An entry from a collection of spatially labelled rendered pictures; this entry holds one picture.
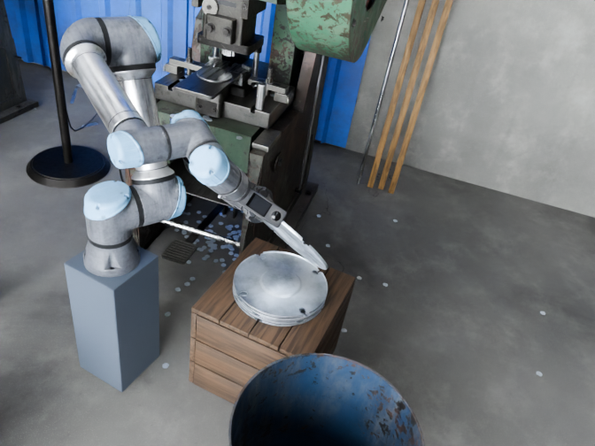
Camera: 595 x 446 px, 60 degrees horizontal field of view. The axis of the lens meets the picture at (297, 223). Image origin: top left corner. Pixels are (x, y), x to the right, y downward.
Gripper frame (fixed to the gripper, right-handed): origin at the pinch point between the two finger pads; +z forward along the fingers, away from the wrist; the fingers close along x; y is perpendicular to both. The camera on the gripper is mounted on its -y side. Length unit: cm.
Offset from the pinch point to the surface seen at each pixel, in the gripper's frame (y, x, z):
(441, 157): 5, -95, 174
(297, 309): -12.6, 18.5, 22.0
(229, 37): 53, -47, 13
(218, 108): 51, -27, 25
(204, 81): 54, -31, 16
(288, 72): 48, -58, 47
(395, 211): 6, -46, 141
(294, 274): -3.6, 10.3, 29.4
